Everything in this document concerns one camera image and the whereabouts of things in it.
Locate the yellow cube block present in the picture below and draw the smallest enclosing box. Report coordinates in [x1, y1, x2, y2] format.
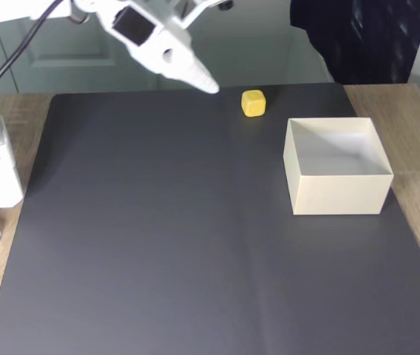
[240, 89, 268, 118]

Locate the white open cardboard box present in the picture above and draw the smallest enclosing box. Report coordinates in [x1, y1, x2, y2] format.
[282, 117, 395, 217]

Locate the dark grey table mat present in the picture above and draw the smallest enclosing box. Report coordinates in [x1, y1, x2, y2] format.
[0, 81, 420, 355]

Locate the dark hanging cloth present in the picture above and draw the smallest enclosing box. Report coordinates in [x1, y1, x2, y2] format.
[290, 0, 420, 85]

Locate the black cable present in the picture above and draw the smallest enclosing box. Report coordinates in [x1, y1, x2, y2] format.
[0, 0, 65, 114]

